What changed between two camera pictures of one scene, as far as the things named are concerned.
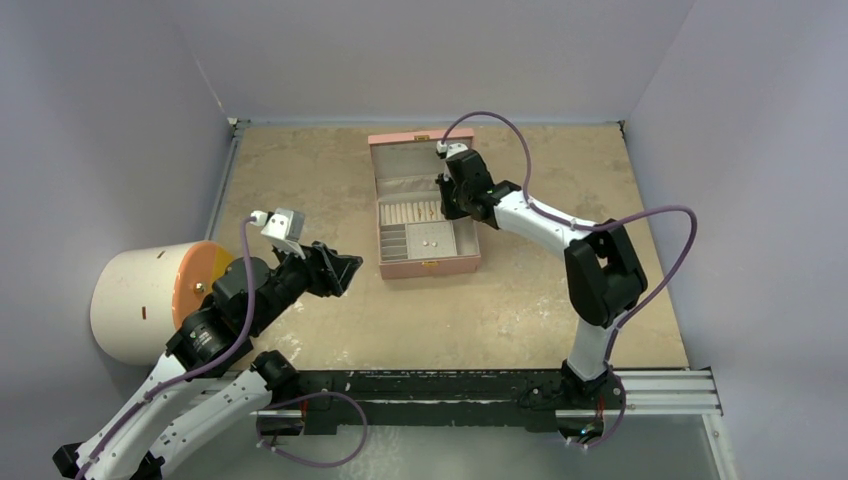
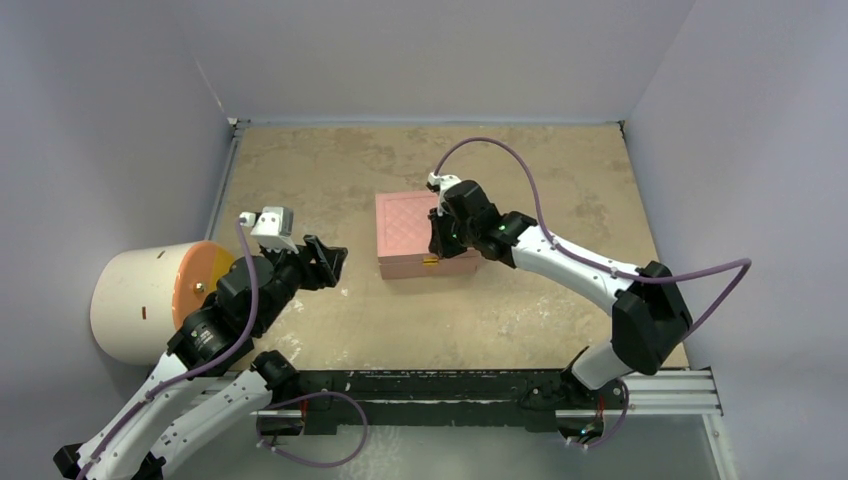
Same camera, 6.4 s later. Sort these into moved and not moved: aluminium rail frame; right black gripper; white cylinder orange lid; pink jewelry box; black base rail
Moved: pink jewelry box; right black gripper
Not moved: black base rail; white cylinder orange lid; aluminium rail frame
